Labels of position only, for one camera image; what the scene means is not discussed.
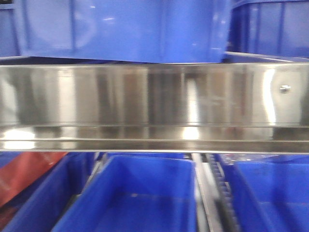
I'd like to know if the lower blue bin right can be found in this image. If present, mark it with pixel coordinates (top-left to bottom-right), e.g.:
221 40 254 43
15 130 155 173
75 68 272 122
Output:
215 154 309 232

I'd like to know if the screw in steel rail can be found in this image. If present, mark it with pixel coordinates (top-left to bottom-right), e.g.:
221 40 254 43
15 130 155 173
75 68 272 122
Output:
280 85 291 93

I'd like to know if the roller conveyor track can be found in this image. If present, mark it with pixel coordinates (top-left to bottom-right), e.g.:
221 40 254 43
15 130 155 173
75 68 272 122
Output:
191 153 241 232

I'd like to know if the stainless steel shelf front rail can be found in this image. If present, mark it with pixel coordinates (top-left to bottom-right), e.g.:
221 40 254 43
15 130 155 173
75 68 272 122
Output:
0 63 309 154

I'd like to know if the lower blue bin centre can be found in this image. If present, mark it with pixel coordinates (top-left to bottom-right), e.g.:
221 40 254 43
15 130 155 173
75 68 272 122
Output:
53 155 197 232

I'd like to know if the red sheet object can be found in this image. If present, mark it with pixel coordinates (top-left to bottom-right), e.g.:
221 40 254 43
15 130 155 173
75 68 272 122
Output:
0 152 68 206

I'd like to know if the upper blue crate centre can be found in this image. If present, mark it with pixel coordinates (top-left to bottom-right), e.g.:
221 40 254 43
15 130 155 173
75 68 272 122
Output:
14 0 232 63

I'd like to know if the blue crate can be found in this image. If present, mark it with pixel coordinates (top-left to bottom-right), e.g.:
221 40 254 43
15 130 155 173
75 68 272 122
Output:
14 0 232 63
227 0 309 58

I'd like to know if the upper blue crate right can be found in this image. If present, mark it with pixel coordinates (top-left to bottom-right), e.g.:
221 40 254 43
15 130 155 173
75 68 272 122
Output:
227 0 309 58

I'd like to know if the blue bin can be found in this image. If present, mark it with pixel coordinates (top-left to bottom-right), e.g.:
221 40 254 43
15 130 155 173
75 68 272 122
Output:
53 155 197 232
215 154 309 232
0 152 95 232

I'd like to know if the lower blue bin left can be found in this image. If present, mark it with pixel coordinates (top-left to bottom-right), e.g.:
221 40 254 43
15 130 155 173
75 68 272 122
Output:
0 152 95 232

